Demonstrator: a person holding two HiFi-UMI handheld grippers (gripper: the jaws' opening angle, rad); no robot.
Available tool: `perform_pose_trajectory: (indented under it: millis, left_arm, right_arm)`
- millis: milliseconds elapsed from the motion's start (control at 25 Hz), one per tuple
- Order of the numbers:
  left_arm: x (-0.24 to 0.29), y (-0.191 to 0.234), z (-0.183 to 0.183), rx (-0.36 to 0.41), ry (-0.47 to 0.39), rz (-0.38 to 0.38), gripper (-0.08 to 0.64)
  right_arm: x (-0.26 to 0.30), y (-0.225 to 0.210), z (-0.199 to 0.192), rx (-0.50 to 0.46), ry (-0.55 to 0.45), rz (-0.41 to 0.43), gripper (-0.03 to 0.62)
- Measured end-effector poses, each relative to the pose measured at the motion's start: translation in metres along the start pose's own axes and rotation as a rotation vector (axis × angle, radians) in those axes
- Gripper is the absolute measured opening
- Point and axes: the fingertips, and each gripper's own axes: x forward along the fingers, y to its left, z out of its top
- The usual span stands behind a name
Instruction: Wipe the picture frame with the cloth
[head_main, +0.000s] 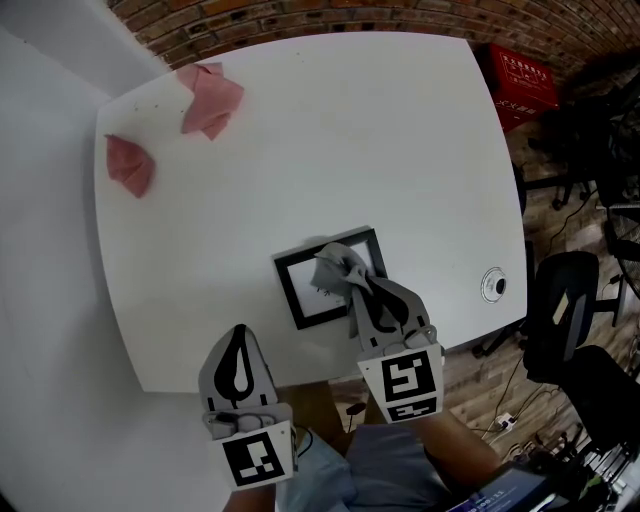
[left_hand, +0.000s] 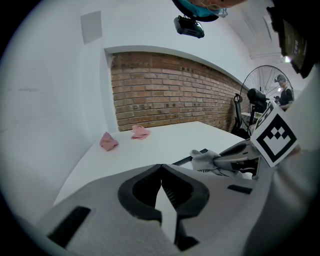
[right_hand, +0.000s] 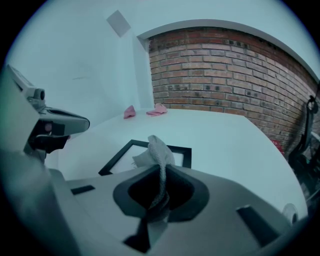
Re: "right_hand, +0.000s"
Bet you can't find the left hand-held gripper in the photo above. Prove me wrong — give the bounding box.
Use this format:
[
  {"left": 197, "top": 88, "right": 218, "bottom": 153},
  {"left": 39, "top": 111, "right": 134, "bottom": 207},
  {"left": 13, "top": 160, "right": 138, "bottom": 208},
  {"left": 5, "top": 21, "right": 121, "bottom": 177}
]
[{"left": 0, "top": 63, "right": 91, "bottom": 164}]

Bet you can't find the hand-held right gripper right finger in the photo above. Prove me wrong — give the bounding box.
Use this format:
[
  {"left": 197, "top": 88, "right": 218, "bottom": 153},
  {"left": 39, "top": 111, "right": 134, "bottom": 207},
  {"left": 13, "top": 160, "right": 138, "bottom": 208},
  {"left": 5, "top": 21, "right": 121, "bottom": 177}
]
[{"left": 149, "top": 164, "right": 293, "bottom": 256}]

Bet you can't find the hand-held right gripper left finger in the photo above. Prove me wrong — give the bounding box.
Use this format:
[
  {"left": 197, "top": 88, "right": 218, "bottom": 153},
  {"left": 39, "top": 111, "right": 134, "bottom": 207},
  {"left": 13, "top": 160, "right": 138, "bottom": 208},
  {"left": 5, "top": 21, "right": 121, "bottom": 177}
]
[{"left": 48, "top": 163, "right": 162, "bottom": 256}]

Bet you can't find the black framed bird picture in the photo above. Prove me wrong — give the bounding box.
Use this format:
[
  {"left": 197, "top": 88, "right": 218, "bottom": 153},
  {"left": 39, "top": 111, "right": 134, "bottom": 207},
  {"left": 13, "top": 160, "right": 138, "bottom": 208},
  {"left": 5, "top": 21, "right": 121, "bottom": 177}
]
[{"left": 98, "top": 139, "right": 193, "bottom": 177}]

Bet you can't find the grey cloth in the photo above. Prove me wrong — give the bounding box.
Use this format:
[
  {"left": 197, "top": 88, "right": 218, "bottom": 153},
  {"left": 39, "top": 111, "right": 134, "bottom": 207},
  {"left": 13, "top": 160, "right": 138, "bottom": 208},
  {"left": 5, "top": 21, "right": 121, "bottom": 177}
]
[{"left": 131, "top": 134, "right": 176, "bottom": 222}]

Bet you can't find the white table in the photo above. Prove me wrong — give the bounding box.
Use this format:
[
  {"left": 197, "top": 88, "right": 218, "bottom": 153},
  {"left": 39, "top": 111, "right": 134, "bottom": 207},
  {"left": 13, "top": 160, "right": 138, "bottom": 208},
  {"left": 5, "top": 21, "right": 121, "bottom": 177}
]
[{"left": 57, "top": 107, "right": 310, "bottom": 226}]

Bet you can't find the small pink cloth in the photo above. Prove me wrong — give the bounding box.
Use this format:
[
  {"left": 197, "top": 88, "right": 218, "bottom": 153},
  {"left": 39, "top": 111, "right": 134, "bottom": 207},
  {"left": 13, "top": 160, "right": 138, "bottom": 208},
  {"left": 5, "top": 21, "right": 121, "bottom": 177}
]
[{"left": 123, "top": 104, "right": 137, "bottom": 120}]

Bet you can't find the red fire extinguisher box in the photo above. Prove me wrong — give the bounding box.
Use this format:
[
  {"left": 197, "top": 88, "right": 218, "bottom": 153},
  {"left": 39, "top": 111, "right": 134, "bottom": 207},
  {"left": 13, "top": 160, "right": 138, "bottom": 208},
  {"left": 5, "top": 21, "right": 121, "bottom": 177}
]
[{"left": 271, "top": 139, "right": 286, "bottom": 155}]

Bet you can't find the large pink cloth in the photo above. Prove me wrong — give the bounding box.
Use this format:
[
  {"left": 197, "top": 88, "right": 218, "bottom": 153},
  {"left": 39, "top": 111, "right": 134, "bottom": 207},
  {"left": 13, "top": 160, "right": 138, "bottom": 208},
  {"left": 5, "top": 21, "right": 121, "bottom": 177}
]
[{"left": 146, "top": 102, "right": 168, "bottom": 118}]

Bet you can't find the black office chair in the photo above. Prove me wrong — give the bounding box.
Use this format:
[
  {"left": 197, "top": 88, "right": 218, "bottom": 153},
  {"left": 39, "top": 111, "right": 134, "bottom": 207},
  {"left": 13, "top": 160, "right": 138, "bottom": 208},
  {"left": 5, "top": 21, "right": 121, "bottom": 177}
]
[{"left": 287, "top": 94, "right": 320, "bottom": 201}]

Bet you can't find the round table cable grommet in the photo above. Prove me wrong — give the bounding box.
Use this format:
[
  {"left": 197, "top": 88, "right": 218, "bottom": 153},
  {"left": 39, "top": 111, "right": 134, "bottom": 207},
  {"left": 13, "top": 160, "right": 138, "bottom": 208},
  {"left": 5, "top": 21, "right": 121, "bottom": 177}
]
[{"left": 282, "top": 203, "right": 300, "bottom": 225}]

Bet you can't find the grey wall panel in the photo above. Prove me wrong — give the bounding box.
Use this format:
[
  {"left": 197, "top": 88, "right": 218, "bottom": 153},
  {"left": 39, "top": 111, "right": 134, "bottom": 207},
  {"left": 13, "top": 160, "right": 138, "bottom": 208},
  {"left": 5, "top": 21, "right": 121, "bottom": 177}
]
[{"left": 106, "top": 9, "right": 131, "bottom": 38}]

